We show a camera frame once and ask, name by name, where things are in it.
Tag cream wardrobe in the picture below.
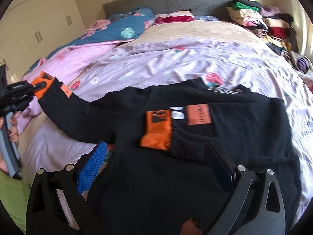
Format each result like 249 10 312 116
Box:
0 0 86 79

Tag green cloth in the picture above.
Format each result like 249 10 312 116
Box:
0 169 31 233

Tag black sweater with orange cuffs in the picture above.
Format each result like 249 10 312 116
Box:
33 71 302 235

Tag red and cream pillow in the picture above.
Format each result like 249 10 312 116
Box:
154 10 196 25

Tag pile of folded clothes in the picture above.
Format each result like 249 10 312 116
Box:
226 0 298 54

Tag blue patterned pillow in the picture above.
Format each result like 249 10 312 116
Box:
195 15 219 22

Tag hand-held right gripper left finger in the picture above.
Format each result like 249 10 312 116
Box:
26 141 108 235

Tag beige plush blanket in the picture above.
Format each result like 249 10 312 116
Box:
122 20 260 48

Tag pink strawberry print blanket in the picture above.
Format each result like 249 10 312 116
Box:
15 38 313 226

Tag grey quilted headboard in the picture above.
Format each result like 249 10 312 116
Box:
102 0 233 22

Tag blue floral quilt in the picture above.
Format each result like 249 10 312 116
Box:
24 7 156 74

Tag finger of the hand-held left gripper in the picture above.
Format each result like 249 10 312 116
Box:
12 94 35 112
6 81 47 94

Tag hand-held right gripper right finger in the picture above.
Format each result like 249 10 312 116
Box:
205 141 286 235

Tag person's left hand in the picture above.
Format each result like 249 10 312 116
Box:
0 111 22 175

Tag pink floral quilt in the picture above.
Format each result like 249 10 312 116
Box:
21 42 120 133

